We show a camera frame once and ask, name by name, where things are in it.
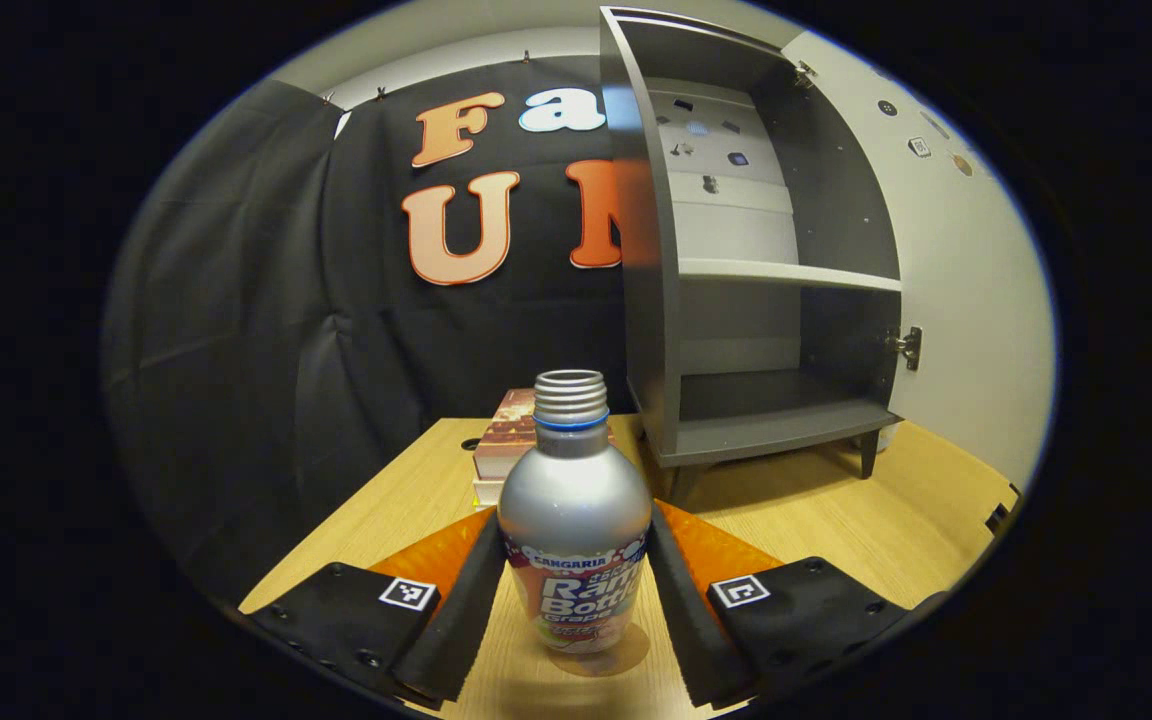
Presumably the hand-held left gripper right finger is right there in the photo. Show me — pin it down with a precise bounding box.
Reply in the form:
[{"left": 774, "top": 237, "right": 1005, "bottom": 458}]
[{"left": 648, "top": 498, "right": 912, "bottom": 709}]

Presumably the silver bottle with printed label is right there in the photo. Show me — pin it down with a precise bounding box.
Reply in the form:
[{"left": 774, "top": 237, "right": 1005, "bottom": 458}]
[{"left": 496, "top": 369, "right": 655, "bottom": 656}]

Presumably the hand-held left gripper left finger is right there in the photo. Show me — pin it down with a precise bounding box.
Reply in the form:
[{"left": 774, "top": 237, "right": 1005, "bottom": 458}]
[{"left": 239, "top": 505, "right": 509, "bottom": 709}]

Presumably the stack of books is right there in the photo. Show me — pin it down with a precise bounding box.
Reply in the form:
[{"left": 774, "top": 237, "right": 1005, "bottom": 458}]
[{"left": 472, "top": 388, "right": 617, "bottom": 509}]

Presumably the pale grey cabinet door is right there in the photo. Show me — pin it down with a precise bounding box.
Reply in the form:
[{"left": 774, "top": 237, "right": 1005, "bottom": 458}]
[{"left": 784, "top": 28, "right": 1055, "bottom": 491}]

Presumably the black backdrop cloth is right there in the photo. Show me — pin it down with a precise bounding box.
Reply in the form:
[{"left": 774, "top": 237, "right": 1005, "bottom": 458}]
[{"left": 104, "top": 55, "right": 637, "bottom": 601}]

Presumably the dark grey cabinet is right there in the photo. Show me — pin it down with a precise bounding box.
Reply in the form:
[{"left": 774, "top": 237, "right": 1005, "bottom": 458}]
[{"left": 600, "top": 5, "right": 922, "bottom": 479}]

